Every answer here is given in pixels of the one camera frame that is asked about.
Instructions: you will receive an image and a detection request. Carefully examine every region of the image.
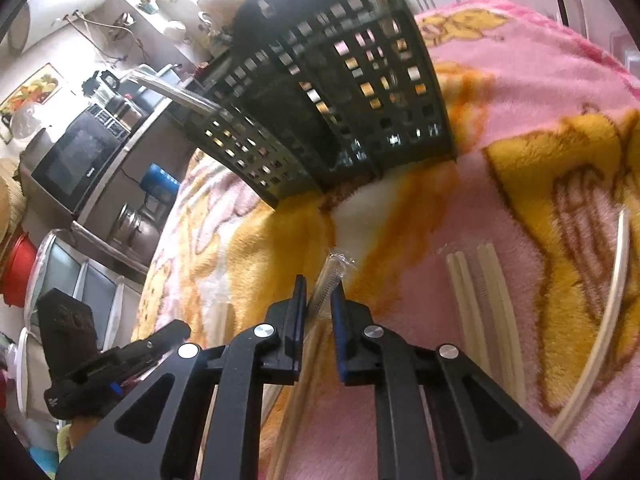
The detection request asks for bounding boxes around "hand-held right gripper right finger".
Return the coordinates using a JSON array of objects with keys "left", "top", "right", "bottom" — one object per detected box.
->
[{"left": 330, "top": 280, "right": 581, "bottom": 480}]

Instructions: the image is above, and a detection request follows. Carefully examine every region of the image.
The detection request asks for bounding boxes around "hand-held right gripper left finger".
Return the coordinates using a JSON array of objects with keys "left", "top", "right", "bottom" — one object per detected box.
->
[{"left": 57, "top": 274, "right": 308, "bottom": 480}]

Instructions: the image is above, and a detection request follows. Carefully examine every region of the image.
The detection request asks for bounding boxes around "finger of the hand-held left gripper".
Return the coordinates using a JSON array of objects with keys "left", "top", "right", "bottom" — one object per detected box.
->
[{"left": 125, "top": 321, "right": 192, "bottom": 368}]

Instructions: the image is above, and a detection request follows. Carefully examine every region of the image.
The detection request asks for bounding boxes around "black plastic utensil basket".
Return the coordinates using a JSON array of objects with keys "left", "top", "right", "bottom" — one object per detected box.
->
[{"left": 182, "top": 0, "right": 458, "bottom": 211}]

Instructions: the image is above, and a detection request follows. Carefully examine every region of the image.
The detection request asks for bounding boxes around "red plastic bowl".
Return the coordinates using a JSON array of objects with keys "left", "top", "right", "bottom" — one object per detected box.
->
[{"left": 4, "top": 232, "right": 43, "bottom": 309}]

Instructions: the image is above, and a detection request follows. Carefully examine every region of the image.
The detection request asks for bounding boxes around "metal kettle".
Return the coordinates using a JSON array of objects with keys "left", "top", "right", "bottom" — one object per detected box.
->
[{"left": 111, "top": 202, "right": 164, "bottom": 267}]

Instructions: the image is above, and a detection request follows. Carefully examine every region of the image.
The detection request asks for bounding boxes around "straw hat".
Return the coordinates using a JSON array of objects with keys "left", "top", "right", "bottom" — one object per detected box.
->
[{"left": 0, "top": 157, "right": 27, "bottom": 261}]

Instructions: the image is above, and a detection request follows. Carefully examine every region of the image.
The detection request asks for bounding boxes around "blue cup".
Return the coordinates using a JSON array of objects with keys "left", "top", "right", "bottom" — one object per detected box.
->
[{"left": 141, "top": 162, "right": 180, "bottom": 207}]

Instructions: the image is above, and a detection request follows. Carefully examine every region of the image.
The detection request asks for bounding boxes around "black microwave oven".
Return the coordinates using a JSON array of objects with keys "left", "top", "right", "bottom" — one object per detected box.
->
[{"left": 31, "top": 110, "right": 132, "bottom": 217}]

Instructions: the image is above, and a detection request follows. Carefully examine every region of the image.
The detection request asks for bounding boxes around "clear plastic cover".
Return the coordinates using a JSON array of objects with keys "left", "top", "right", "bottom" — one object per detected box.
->
[{"left": 9, "top": 101, "right": 47, "bottom": 142}]

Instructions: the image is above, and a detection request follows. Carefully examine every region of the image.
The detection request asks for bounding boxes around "black blender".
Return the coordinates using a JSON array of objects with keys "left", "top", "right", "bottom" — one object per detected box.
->
[{"left": 82, "top": 70, "right": 123, "bottom": 113}]

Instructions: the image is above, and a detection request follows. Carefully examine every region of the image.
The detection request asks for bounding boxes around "pink printed blanket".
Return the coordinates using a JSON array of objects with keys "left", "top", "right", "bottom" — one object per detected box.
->
[{"left": 132, "top": 0, "right": 640, "bottom": 480}]

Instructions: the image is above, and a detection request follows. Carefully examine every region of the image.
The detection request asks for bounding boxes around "white cylindrical water heater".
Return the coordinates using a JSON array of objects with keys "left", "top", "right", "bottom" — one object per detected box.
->
[{"left": 7, "top": 0, "right": 114, "bottom": 54}]

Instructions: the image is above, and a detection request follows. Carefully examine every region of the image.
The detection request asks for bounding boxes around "fruit wall picture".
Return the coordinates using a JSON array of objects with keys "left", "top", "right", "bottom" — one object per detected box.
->
[{"left": 0, "top": 62, "right": 64, "bottom": 117}]

